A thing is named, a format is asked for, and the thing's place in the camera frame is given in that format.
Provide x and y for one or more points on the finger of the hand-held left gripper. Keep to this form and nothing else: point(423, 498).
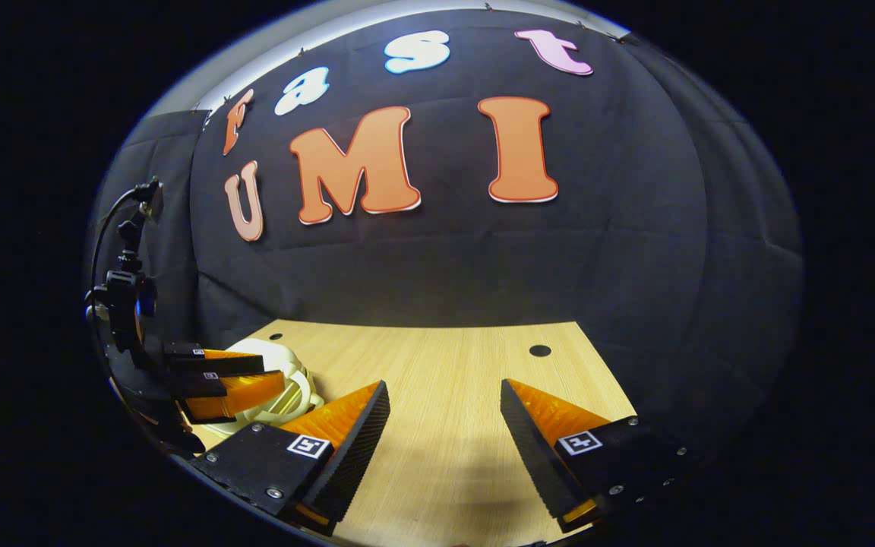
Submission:
point(247, 391)
point(225, 363)

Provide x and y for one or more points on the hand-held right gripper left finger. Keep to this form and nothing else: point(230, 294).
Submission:
point(354, 456)

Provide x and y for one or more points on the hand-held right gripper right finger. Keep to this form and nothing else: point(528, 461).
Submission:
point(536, 456)

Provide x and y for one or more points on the cream suitcase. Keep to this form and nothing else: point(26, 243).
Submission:
point(293, 399)

